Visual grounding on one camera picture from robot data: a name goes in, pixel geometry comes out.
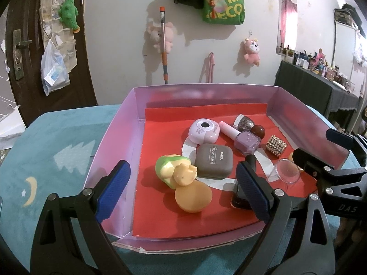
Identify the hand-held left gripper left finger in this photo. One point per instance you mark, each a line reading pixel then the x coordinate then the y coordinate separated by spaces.
pixel 113 189

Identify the round glitter nail polish bottle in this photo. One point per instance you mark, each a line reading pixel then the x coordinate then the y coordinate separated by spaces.
pixel 244 123

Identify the white crumpled sheet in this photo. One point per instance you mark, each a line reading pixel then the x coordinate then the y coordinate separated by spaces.
pixel 10 126

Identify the clear plastic cup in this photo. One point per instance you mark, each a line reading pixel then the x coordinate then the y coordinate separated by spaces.
pixel 283 173

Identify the red-brown ball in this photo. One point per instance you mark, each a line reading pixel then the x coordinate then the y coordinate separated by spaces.
pixel 258 131

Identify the clear plastic bag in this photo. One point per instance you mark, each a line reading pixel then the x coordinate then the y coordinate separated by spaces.
pixel 54 71

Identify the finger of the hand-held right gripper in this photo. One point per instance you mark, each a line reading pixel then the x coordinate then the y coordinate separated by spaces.
pixel 342 140
pixel 309 160

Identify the yellow dog toy green hood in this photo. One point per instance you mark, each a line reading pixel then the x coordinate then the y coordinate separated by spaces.
pixel 169 169

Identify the white stick orange ends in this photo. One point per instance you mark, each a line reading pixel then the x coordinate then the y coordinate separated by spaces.
pixel 163 45

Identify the lilac round compact case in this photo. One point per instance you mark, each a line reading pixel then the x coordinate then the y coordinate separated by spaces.
pixel 203 131

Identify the small pink plush animal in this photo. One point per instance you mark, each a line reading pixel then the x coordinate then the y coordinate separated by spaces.
pixel 251 51

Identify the green plush dinosaur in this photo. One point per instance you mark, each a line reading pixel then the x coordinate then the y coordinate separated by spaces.
pixel 68 14

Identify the dark wooden door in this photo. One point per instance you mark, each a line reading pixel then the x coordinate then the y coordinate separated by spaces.
pixel 31 11

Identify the black square nail polish bottle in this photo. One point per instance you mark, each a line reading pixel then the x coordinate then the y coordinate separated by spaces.
pixel 238 197

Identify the wall mirror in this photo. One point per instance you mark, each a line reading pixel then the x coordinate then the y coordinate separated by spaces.
pixel 286 20

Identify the rhinestone studded cube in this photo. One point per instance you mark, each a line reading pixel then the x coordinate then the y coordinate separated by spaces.
pixel 276 145

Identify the green tote bag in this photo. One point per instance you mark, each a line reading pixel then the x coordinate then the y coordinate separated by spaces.
pixel 226 8

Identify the pink cardboard box red lining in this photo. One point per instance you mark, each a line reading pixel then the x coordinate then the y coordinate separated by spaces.
pixel 160 212

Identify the side table dark cloth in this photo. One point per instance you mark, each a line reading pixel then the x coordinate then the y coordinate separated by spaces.
pixel 309 91

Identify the purple nail polish pink cap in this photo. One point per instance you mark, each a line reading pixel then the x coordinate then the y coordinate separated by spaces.
pixel 246 141

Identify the small yellow wax dome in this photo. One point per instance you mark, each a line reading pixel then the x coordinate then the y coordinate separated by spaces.
pixel 291 157

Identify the white wardrobe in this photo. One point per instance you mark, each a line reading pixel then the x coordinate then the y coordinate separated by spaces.
pixel 344 45

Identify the row of cosmetic bottles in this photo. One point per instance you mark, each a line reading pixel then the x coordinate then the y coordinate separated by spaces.
pixel 321 66

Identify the taupe eyeshadow case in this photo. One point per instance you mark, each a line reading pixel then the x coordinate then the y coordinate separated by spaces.
pixel 213 161

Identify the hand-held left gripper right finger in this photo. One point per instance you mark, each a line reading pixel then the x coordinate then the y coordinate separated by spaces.
pixel 253 189

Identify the large yellow wax dome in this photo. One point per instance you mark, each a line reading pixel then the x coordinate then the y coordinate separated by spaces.
pixel 193 199

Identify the pink bear plush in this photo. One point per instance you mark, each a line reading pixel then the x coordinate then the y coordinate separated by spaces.
pixel 170 34

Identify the clear hanging pocket organizer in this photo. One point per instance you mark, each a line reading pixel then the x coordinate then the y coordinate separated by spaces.
pixel 48 11

